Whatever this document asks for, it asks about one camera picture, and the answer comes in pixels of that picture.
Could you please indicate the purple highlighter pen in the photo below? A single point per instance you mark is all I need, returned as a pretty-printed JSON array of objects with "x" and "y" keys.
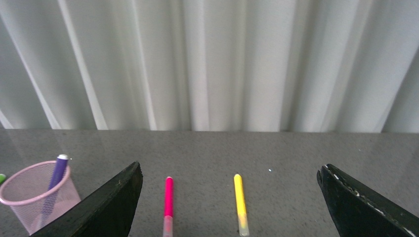
[{"x": 57, "y": 176}]

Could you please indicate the pink mesh pen cup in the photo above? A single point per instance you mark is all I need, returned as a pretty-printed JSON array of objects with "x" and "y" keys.
[{"x": 29, "y": 197}]

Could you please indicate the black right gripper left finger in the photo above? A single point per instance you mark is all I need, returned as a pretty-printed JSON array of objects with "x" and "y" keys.
[{"x": 107, "y": 212}]

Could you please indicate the white pleated curtain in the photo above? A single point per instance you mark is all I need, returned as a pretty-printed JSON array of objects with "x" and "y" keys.
[{"x": 210, "y": 65}]

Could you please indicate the green highlighter pen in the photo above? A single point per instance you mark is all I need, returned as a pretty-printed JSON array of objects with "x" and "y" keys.
[{"x": 2, "y": 178}]

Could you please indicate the pink highlighter pen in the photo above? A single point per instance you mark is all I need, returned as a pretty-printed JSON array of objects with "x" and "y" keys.
[{"x": 168, "y": 208}]

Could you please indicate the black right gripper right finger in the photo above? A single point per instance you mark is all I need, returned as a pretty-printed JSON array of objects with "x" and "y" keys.
[{"x": 359, "y": 211}]

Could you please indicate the yellow highlighter pen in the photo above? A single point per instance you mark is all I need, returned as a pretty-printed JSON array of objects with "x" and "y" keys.
[{"x": 241, "y": 206}]

